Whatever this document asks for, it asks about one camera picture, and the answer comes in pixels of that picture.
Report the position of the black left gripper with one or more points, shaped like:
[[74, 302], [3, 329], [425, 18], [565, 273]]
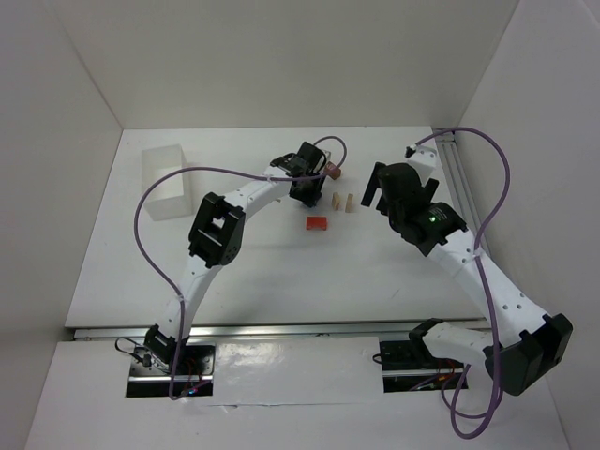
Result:
[[307, 188]]

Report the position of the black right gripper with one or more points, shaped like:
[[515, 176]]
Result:
[[381, 196]]

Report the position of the brown balloon wood block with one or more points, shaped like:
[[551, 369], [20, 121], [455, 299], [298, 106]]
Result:
[[332, 170]]

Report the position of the natural long wood block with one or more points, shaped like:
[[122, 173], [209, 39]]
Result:
[[349, 203]]

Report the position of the red arch wood block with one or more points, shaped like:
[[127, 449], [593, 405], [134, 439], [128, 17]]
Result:
[[316, 223]]

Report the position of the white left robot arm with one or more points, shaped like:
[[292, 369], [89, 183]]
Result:
[[216, 234]]

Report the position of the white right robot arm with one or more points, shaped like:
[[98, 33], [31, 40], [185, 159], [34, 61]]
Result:
[[524, 342]]

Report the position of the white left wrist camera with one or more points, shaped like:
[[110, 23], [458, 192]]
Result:
[[326, 157]]

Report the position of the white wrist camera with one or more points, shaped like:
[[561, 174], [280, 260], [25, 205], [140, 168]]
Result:
[[423, 159], [326, 157]]

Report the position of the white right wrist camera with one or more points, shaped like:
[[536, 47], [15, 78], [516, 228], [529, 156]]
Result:
[[423, 159]]

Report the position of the aluminium rail right side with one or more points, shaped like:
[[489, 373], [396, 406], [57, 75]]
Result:
[[457, 181]]

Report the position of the aluminium rail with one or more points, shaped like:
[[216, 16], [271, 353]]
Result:
[[321, 329], [457, 181]]

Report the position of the aluminium rail front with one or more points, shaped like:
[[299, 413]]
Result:
[[321, 329]]

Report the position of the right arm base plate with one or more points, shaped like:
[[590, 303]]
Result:
[[404, 370]]

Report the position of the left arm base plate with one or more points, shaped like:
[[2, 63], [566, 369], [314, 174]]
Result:
[[148, 377]]

